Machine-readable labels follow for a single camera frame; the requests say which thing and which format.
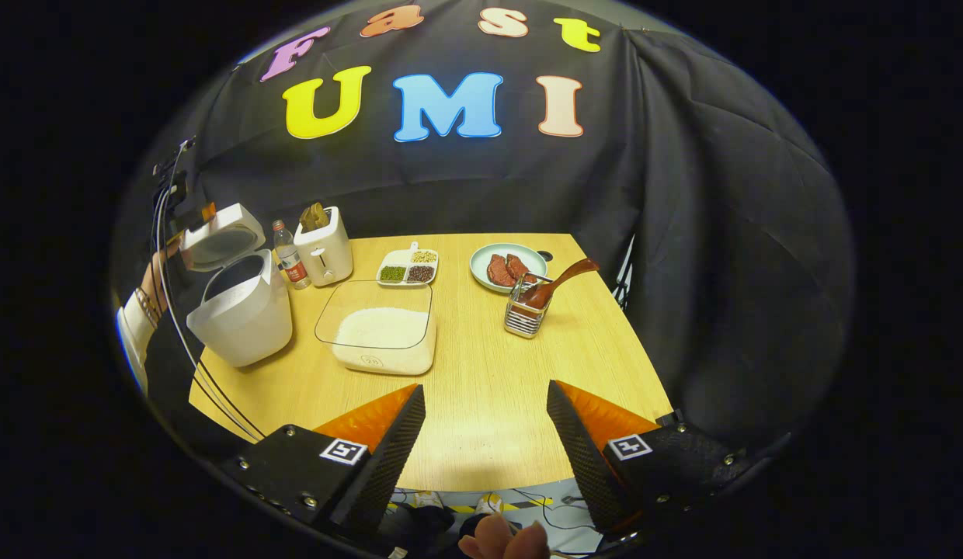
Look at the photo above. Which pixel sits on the person's black clothing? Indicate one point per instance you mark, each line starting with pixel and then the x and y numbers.
pixel 171 396

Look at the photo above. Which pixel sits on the clear water bottle red label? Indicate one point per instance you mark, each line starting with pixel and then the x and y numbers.
pixel 293 264

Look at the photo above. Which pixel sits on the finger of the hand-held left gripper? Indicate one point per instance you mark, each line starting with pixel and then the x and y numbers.
pixel 203 213

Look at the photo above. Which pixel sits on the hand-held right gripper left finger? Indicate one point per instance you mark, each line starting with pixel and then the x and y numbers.
pixel 388 466

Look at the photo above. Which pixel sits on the brown wooden spoon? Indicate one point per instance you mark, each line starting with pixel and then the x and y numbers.
pixel 563 278

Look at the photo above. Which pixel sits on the white divided bean dish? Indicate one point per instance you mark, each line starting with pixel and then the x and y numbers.
pixel 408 268

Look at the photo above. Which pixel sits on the clear box of rice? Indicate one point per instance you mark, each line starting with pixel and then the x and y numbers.
pixel 384 334

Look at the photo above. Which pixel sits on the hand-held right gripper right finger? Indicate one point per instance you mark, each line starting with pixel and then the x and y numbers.
pixel 586 466

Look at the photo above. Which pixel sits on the white toaster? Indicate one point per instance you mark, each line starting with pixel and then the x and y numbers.
pixel 326 256

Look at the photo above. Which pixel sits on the pale green plate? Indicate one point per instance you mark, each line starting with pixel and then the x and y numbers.
pixel 481 260

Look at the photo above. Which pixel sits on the brown bread slices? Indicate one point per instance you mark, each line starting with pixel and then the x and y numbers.
pixel 314 217

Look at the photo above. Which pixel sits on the black backdrop cloth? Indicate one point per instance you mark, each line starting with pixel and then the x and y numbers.
pixel 683 233

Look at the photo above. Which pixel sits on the white rice cooker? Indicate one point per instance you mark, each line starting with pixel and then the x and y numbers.
pixel 245 326

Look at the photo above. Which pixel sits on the black tripod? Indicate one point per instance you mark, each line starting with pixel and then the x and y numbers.
pixel 623 279

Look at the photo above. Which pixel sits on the white shoe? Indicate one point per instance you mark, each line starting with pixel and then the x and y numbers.
pixel 489 503
pixel 429 499

